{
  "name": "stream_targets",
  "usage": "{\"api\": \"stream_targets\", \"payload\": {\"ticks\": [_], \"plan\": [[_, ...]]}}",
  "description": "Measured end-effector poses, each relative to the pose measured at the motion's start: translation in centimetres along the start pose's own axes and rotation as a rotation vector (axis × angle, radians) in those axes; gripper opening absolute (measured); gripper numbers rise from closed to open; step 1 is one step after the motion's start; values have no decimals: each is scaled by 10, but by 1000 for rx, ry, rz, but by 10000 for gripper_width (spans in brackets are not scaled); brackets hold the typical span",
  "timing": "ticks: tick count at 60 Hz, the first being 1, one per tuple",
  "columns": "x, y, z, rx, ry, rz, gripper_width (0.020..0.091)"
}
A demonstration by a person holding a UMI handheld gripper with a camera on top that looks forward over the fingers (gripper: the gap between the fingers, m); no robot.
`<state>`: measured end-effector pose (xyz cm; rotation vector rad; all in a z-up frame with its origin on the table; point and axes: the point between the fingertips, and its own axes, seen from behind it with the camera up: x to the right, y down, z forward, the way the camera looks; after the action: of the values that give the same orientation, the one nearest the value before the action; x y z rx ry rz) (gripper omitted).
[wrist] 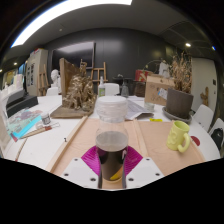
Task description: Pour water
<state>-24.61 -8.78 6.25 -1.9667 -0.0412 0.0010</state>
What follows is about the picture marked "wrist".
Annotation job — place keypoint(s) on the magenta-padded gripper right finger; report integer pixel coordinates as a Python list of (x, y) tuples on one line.
[(143, 170)]

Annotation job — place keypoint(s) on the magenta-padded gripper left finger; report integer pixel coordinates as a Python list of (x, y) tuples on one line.
[(80, 170)]

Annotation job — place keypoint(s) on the clear drink bottle white cap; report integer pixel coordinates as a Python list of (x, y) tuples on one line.
[(111, 146)]

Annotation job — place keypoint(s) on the lime green mug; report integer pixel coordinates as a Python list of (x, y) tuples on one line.
[(176, 135)]

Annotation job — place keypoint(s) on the small yellow tag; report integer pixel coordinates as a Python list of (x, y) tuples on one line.
[(156, 119)]

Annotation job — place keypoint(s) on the small white jar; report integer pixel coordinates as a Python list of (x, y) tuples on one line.
[(45, 119)]

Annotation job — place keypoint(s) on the printed paper sheet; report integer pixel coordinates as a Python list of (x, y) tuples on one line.
[(135, 108)]

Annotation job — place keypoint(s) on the small white cup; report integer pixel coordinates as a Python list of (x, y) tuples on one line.
[(149, 106)]

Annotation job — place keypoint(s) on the colourful book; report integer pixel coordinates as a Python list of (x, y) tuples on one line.
[(23, 122)]

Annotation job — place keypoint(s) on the brown sculpture on board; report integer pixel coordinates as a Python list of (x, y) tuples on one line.
[(78, 93)]

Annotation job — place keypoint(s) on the grey pot with dried plant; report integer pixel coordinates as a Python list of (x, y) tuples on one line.
[(179, 101)]

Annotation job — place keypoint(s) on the clear spray bottle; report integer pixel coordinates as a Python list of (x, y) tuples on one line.
[(125, 90)]

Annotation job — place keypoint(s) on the brown cardboard box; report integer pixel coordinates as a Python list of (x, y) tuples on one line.
[(156, 88)]

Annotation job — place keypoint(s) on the small green bottle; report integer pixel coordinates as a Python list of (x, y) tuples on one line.
[(101, 89)]

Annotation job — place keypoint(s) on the black box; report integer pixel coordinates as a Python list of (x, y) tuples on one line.
[(21, 101)]

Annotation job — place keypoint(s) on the red box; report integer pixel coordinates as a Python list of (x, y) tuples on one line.
[(140, 76)]

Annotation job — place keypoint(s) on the white plaster bust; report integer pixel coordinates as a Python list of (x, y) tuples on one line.
[(55, 78)]

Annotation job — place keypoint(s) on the wooden easel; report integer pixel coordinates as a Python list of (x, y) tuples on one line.
[(99, 71), (43, 81)]

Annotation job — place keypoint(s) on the wooden figure sculpture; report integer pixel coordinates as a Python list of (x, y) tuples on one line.
[(204, 96)]

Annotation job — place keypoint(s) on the tall white statue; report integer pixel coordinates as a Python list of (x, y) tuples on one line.
[(164, 69)]

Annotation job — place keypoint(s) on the white cabinet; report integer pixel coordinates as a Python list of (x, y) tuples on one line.
[(35, 71)]

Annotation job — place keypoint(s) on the ceiling spot light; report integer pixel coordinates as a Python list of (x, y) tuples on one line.
[(188, 44), (213, 48)]

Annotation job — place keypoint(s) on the long ceiling light strip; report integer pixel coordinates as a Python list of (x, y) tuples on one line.
[(60, 13)]

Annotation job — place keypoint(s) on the black wall screen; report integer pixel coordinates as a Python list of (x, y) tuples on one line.
[(75, 53)]

